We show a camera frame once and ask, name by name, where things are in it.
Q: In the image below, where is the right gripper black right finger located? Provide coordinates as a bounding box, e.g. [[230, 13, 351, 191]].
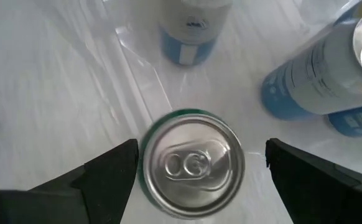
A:
[[265, 138, 362, 224]]

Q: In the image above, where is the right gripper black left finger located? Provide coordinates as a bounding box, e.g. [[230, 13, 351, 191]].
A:
[[0, 139, 139, 224]]

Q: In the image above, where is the green Sprite soda can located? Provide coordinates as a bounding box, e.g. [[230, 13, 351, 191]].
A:
[[137, 108, 246, 220]]

